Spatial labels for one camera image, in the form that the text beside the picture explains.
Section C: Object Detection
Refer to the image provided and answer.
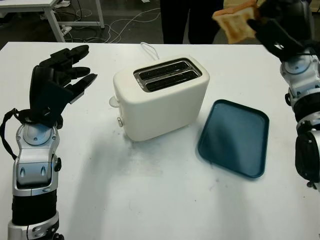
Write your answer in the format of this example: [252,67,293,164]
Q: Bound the cream white two-slot toaster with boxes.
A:
[108,55,210,143]

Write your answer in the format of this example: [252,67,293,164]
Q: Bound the white desk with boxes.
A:
[0,0,105,43]

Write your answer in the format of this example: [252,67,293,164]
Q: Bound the white toaster power cord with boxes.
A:
[140,41,160,61]

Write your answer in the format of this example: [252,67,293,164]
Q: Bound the slice of toast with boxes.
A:
[212,0,258,45]

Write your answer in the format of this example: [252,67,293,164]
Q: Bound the white floor cable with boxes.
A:
[104,7,162,43]

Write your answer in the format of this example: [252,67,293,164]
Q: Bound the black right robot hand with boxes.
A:
[247,0,315,61]

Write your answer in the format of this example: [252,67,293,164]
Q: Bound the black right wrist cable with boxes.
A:
[294,37,320,60]

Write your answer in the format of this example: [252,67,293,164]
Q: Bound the dark blue plastic tray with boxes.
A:
[196,99,270,179]

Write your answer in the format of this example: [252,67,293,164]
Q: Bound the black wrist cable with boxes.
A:
[294,37,320,60]
[0,107,33,161]

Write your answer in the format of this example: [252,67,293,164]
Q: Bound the person in black trousers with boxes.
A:
[159,0,225,45]

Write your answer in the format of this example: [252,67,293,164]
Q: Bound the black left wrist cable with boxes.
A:
[0,107,33,161]

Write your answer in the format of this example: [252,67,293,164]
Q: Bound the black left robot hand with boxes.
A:
[29,44,98,109]

